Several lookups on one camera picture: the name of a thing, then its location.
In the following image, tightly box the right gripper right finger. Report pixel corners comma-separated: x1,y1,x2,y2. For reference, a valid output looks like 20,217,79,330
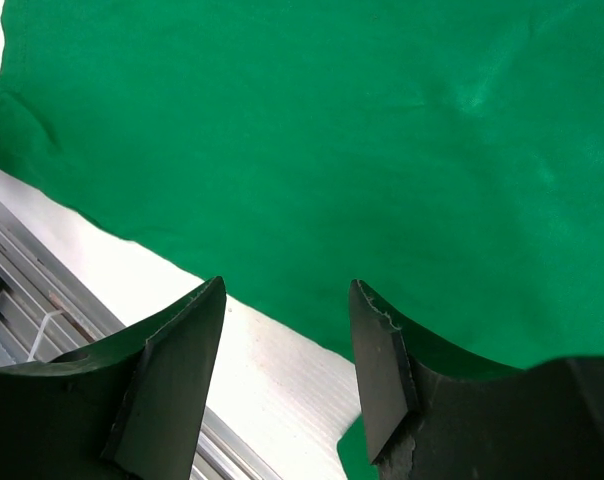
349,280,604,479

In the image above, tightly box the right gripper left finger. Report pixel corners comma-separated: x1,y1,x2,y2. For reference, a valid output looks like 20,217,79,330
0,277,226,479

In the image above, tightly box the green t shirt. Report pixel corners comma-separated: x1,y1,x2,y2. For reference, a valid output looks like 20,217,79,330
0,0,604,480

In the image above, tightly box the aluminium table frame rail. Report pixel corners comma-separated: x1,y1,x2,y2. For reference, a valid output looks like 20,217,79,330
0,202,275,479

